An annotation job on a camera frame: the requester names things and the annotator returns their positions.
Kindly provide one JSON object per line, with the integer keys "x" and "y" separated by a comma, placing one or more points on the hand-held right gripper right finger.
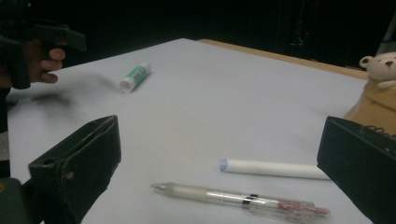
{"x": 361, "y": 168}

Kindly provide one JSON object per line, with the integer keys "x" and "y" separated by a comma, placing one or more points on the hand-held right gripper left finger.
{"x": 81, "y": 168}

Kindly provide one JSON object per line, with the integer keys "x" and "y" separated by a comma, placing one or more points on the brown bear pen holder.
{"x": 378, "y": 99}

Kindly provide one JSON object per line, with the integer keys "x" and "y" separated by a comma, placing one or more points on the green glue stick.
{"x": 135, "y": 76}

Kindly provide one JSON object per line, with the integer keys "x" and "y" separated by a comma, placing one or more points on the white capped pen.
{"x": 274, "y": 169}

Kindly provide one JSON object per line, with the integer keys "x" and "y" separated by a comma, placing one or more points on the clear pen with pink end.
{"x": 199, "y": 193}

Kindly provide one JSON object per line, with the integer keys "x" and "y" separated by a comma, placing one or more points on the white table sheet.
{"x": 202, "y": 118}

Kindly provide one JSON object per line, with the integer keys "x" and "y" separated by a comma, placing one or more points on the grey metal pole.
{"x": 388, "y": 34}

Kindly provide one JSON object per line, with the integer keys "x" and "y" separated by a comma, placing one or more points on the wooden table board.
{"x": 280, "y": 57}

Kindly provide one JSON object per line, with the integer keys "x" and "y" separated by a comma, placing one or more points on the dark equipment with red light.
{"x": 300, "y": 31}

